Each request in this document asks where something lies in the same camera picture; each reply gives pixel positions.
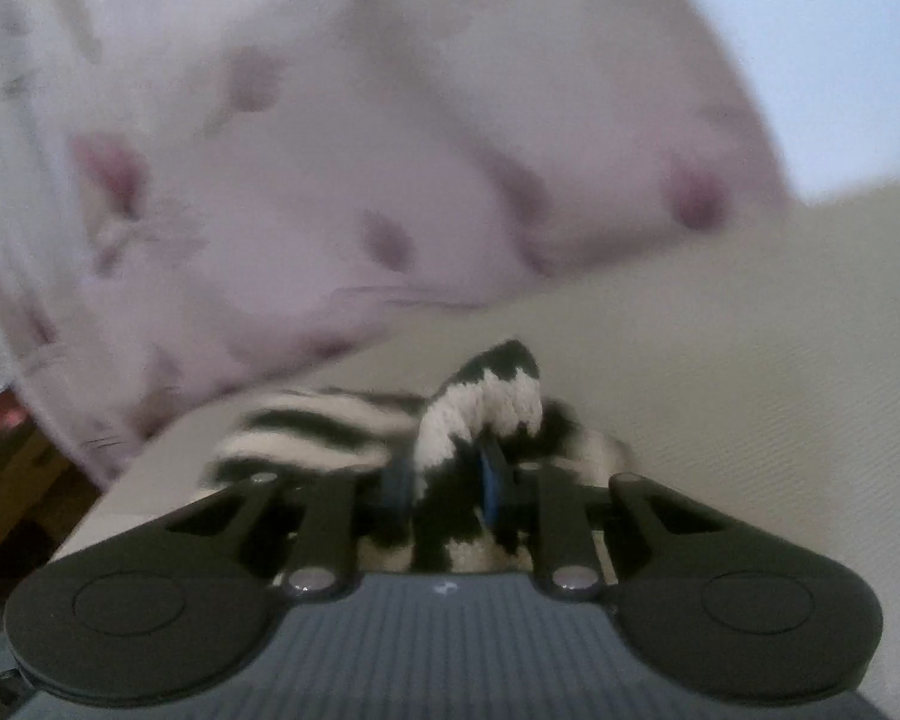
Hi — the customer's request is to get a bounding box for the beige bed cover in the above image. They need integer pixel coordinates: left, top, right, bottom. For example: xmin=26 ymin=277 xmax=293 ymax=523
xmin=64 ymin=178 xmax=900 ymax=720

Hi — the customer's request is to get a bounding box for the brown cardboard box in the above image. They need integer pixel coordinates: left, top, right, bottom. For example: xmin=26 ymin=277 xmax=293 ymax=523
xmin=0 ymin=420 xmax=110 ymax=586

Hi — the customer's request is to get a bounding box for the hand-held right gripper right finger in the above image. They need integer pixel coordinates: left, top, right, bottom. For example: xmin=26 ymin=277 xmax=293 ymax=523
xmin=478 ymin=441 xmax=730 ymax=605

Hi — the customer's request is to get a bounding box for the pink patterned curtain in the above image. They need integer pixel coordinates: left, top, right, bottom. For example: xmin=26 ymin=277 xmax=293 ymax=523
xmin=0 ymin=0 xmax=790 ymax=492

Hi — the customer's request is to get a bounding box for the black and white striped sweater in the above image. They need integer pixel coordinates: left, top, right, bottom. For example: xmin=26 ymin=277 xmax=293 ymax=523
xmin=208 ymin=339 xmax=640 ymax=575

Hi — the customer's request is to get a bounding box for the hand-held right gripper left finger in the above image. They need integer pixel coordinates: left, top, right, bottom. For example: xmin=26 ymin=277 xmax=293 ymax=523
xmin=161 ymin=454 xmax=422 ymax=605

